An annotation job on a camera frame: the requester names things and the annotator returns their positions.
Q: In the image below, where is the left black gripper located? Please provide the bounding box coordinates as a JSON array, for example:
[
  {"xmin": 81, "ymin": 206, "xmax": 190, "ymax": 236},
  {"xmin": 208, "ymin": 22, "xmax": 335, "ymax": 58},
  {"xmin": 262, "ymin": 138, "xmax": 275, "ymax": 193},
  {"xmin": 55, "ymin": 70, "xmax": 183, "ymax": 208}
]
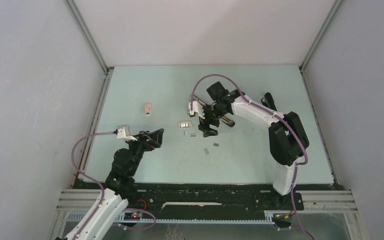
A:
[{"xmin": 125, "ymin": 128, "xmax": 163, "ymax": 175}]

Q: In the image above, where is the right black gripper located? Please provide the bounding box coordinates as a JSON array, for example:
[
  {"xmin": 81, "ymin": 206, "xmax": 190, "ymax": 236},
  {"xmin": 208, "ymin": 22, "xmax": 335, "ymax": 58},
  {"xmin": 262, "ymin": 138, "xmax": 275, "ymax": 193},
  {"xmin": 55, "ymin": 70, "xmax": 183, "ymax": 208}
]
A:
[{"xmin": 197, "ymin": 104, "xmax": 228, "ymax": 138}]

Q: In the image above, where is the staple box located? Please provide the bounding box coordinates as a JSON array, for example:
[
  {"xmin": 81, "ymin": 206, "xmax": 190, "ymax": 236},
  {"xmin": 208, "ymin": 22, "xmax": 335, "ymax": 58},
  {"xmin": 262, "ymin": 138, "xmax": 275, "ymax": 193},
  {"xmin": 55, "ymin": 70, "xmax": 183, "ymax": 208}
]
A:
[{"xmin": 178, "ymin": 121, "xmax": 193, "ymax": 129}]

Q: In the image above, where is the beige black long stapler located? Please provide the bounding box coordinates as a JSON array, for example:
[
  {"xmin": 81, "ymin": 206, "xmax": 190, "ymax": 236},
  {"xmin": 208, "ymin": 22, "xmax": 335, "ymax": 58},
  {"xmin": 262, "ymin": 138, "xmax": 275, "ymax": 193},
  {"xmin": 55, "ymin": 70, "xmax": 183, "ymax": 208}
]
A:
[{"xmin": 190, "ymin": 95, "xmax": 236, "ymax": 128}]

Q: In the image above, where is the pink stapler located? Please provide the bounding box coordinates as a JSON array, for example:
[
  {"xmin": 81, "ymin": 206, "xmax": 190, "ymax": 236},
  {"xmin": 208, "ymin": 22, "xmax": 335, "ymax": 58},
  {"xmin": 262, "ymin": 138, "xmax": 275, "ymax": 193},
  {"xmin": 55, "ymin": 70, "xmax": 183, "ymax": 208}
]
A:
[{"xmin": 144, "ymin": 103, "xmax": 152, "ymax": 116}]

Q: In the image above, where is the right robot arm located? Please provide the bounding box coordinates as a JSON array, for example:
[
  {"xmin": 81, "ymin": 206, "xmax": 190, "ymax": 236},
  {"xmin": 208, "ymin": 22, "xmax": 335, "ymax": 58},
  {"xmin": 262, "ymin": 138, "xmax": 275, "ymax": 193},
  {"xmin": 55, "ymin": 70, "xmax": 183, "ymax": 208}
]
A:
[{"xmin": 187, "ymin": 81, "xmax": 310, "ymax": 209}]

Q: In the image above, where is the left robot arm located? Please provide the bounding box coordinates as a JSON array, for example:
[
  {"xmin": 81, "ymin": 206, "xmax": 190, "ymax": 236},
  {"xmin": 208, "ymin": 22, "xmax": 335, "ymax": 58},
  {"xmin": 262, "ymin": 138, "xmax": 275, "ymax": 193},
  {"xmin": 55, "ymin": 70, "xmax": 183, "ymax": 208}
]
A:
[{"xmin": 64, "ymin": 125, "xmax": 164, "ymax": 240}]

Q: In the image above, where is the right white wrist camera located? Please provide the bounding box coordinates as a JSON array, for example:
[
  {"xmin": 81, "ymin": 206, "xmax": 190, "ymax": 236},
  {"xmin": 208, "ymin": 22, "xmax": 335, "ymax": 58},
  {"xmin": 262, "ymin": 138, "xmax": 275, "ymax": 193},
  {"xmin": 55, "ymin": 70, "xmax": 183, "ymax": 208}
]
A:
[{"xmin": 188, "ymin": 100, "xmax": 205, "ymax": 119}]

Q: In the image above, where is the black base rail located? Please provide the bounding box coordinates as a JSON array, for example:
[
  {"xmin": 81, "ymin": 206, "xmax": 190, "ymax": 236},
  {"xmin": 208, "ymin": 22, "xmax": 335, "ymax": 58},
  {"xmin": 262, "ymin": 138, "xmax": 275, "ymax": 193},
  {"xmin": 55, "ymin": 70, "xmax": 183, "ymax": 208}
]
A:
[{"xmin": 72, "ymin": 180, "xmax": 315, "ymax": 221}]

